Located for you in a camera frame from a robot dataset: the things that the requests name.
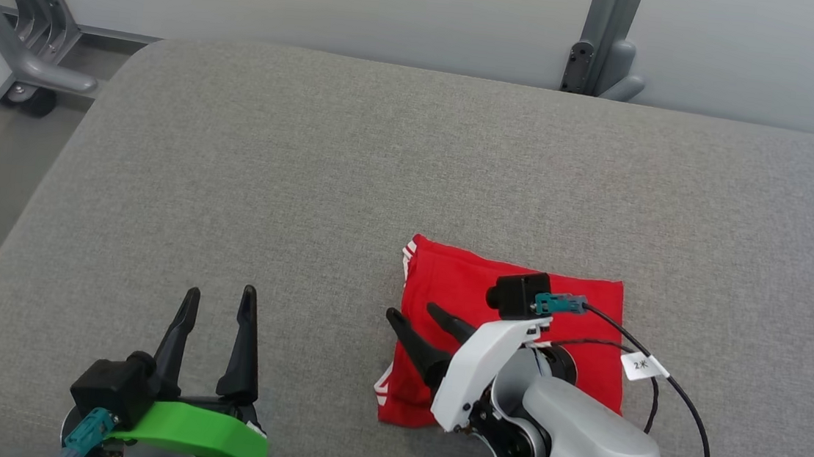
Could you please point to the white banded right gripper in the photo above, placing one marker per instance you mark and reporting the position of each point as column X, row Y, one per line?
column 476, row 367

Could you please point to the grey metal frame bracket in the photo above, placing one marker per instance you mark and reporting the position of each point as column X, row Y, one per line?
column 600, row 39

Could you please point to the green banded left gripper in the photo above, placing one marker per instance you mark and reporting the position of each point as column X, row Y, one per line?
column 198, row 431

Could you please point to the black caster wheel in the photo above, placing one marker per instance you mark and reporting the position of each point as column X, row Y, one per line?
column 35, row 102

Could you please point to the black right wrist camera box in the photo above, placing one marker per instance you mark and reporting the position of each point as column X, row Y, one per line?
column 519, row 296

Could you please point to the red shorts with white stripe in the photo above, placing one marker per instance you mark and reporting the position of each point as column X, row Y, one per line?
column 454, row 277

